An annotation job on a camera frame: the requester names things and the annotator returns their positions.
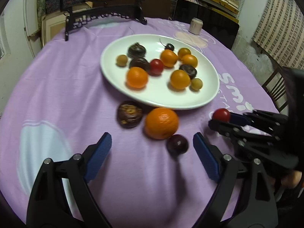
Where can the purple tablecloth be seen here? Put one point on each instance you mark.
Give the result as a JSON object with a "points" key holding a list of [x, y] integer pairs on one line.
{"points": [[62, 104]]}

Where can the small dark cherry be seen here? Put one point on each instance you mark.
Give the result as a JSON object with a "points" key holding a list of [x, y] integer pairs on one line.
{"points": [[167, 46]]}

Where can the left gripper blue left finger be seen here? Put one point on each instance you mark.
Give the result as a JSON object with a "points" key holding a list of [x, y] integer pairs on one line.
{"points": [[97, 156]]}

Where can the dark purple plum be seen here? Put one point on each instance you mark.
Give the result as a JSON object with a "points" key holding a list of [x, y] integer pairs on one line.
{"points": [[177, 145]]}

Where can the large orange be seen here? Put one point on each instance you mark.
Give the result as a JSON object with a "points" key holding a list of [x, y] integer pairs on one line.
{"points": [[161, 123]]}

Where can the wooden chair at right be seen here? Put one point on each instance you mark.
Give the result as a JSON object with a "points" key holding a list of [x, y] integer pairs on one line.
{"points": [[275, 88]]}

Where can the small orange tangerine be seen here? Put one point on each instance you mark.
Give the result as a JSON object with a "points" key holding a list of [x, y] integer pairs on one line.
{"points": [[136, 78]]}

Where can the orange oval fruit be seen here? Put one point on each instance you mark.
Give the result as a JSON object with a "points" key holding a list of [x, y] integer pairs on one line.
{"points": [[190, 60]]}

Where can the black chair back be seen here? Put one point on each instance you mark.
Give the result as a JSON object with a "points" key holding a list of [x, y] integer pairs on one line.
{"points": [[219, 26]]}

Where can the yellow-green longan fruit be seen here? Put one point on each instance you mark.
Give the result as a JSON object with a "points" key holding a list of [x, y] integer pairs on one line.
{"points": [[121, 60]]}

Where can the brown mangosteen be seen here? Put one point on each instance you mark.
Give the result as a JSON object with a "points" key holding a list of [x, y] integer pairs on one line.
{"points": [[141, 63], [129, 114], [190, 70]]}

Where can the brown mangosteen front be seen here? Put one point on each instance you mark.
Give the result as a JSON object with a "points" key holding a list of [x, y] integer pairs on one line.
{"points": [[190, 70]]}

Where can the red tomato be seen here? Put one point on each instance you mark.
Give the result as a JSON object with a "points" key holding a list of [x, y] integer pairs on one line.
{"points": [[156, 67], [221, 114]]}

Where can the smooth orange fruit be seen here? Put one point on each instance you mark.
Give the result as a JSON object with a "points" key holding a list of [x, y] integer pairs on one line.
{"points": [[179, 79]]}

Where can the person's right hand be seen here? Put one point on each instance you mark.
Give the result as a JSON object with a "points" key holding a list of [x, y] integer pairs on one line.
{"points": [[290, 181]]}

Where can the white oval plate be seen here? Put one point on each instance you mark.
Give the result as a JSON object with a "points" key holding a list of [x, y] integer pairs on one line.
{"points": [[158, 92]]}

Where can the small yellow-orange kumquat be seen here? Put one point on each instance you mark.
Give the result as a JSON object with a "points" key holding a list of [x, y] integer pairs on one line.
{"points": [[183, 51]]}

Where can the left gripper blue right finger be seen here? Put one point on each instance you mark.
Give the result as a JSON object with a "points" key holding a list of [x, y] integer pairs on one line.
{"points": [[209, 156]]}

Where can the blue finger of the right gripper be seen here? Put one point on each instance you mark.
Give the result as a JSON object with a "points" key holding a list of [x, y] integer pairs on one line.
{"points": [[238, 119], [223, 128]]}

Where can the orange tangerine on plate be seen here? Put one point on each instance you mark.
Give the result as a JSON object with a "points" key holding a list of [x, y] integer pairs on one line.
{"points": [[169, 58]]}

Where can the white ceramic cup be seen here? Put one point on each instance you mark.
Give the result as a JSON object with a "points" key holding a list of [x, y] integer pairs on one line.
{"points": [[195, 26]]}

